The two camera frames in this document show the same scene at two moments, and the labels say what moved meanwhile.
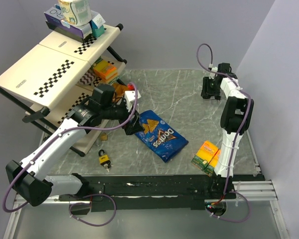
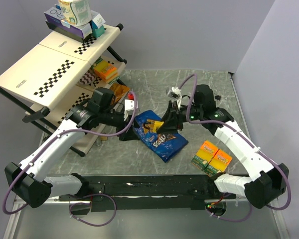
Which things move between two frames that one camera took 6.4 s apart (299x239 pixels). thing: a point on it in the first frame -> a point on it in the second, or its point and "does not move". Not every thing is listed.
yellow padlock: [103, 159] -> [151, 126]
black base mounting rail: [153, 191] does not move
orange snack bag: [119, 90] does not move
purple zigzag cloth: [88, 78] does not move
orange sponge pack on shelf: [105, 70] does not move
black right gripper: [206, 89] -> [173, 120]
